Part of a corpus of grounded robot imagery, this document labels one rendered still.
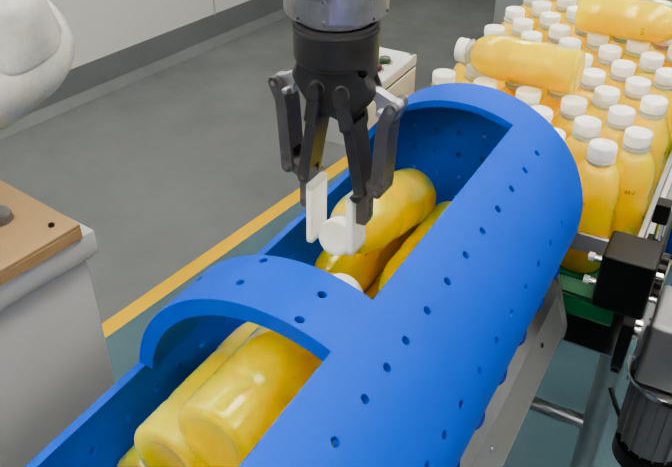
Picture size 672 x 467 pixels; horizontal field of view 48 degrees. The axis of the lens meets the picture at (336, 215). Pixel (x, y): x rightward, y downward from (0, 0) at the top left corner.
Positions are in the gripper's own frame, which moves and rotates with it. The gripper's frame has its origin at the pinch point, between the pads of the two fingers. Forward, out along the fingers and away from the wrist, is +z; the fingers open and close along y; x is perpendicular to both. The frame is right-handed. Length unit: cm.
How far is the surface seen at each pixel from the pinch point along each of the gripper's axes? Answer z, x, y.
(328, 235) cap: 2.6, -0.3, -0.7
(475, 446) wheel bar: 26.1, 1.4, 17.1
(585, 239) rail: 20.9, 39.5, 18.7
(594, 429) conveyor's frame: 87, 68, 26
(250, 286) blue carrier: -5.0, -18.4, 2.9
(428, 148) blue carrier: 4.7, 25.3, -0.7
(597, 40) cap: 9, 86, 7
